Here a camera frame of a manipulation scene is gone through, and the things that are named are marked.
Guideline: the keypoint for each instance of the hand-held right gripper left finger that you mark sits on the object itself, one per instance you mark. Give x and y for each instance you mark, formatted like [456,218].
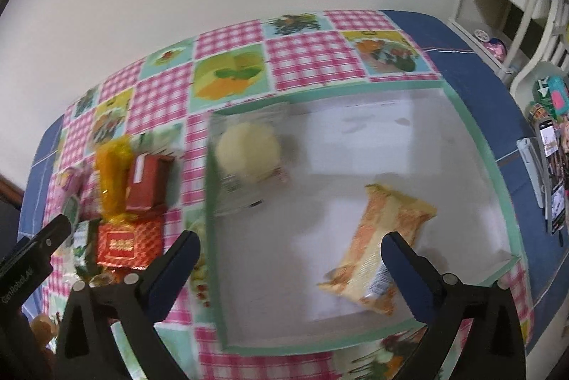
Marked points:
[171,273]

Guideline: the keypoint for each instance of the small pink trinket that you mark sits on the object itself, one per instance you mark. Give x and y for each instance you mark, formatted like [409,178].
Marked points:
[495,49]

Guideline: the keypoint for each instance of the round yellow cake clear packet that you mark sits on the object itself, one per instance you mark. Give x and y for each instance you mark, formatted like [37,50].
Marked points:
[246,153]

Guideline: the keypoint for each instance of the small dark green snack packet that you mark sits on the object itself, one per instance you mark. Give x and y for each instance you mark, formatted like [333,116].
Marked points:
[84,244]

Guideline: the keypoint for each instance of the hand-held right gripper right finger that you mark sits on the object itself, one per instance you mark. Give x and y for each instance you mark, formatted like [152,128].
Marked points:
[409,273]

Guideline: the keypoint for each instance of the yellow cellophane snack packet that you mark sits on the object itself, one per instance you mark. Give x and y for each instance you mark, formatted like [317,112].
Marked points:
[111,175]

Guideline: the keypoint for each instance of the red gold-print snack packet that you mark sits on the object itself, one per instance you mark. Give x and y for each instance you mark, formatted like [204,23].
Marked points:
[129,244]

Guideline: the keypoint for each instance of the smartphone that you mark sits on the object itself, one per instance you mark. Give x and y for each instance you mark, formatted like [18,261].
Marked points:
[553,175]

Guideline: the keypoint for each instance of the teal pouch with pink print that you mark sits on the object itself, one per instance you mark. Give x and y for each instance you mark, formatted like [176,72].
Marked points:
[555,95]

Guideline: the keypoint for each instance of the pink checked fruit-print tablecloth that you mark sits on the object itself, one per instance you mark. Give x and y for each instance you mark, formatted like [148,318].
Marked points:
[311,55]

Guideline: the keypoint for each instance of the green white corn snack packet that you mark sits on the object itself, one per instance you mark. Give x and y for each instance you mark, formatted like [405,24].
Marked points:
[71,211]

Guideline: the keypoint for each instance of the white phone stand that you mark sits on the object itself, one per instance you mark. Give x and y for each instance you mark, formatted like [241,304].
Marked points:
[531,166]

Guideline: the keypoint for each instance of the orange cream cake packet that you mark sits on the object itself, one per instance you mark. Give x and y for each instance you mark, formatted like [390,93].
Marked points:
[378,228]

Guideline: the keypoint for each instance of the shallow green cardboard box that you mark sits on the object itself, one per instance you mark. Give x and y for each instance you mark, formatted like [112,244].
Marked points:
[355,131]

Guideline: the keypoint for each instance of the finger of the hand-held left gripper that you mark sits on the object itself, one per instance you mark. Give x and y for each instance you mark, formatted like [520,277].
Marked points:
[46,237]

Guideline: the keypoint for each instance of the person's left hand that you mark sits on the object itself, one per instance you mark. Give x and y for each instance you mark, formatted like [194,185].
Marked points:
[42,326]

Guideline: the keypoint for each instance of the dark red snack packet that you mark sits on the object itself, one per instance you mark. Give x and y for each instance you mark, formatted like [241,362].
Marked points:
[146,184]

